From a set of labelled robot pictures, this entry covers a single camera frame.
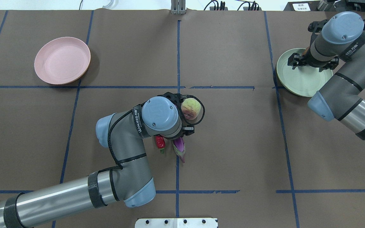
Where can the red chili pepper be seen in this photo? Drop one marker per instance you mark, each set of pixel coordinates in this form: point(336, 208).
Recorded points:
point(160, 143)

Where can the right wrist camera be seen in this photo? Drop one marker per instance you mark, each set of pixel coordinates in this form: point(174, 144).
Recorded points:
point(317, 26)

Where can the pink plate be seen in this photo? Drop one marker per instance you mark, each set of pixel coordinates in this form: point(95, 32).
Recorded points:
point(62, 60)

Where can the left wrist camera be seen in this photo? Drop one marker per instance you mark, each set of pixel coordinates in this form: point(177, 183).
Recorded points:
point(175, 98)

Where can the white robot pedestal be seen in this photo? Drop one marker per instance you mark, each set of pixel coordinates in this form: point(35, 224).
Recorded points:
point(177, 223)

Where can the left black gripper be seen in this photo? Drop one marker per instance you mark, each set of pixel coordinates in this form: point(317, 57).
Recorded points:
point(188, 130)

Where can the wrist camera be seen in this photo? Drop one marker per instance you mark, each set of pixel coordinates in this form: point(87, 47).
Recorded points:
point(175, 98)
point(317, 26)

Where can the aluminium frame post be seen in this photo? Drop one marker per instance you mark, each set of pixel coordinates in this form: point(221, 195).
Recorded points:
point(178, 7)

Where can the purple eggplant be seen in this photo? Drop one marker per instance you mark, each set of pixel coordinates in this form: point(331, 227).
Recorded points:
point(179, 148)

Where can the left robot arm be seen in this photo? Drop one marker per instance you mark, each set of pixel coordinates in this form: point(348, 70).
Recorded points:
point(130, 180)

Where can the green plate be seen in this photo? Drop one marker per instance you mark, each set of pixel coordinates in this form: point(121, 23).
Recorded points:
point(303, 81)

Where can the green-pink peach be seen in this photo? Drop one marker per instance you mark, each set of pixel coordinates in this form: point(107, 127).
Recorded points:
point(191, 108)

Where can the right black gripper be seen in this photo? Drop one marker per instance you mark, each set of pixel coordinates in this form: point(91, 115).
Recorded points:
point(309, 60)

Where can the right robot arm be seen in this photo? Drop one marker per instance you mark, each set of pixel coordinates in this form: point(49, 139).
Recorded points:
point(342, 37)

